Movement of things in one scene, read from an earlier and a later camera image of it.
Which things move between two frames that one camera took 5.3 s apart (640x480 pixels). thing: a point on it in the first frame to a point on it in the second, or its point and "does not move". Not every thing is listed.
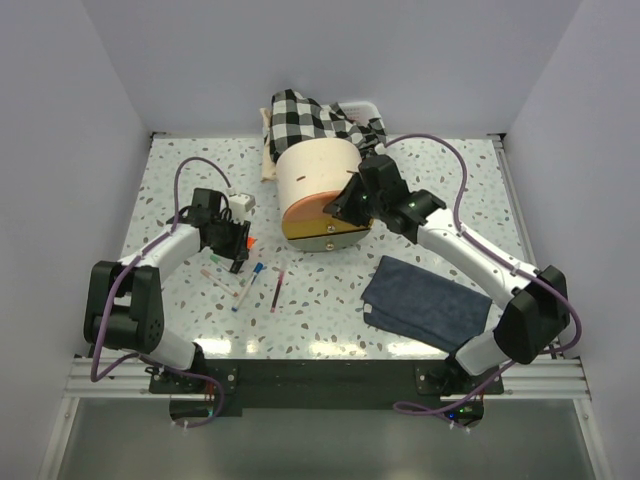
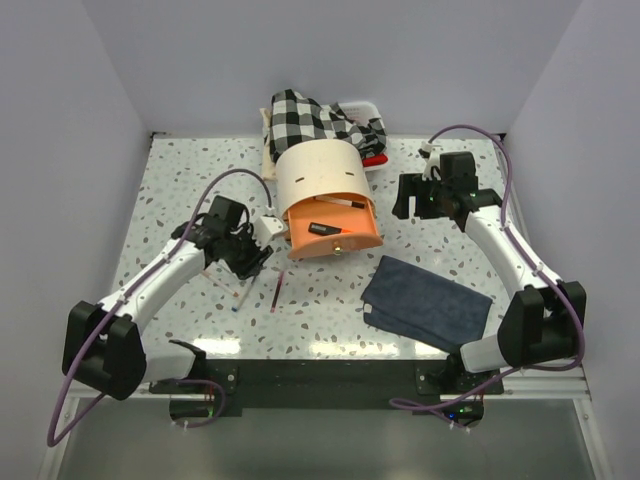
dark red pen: x=277 y=291 does not move
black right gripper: x=342 y=208 to x=413 y=184
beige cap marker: x=218 y=282 does not move
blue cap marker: x=258 y=268 does not move
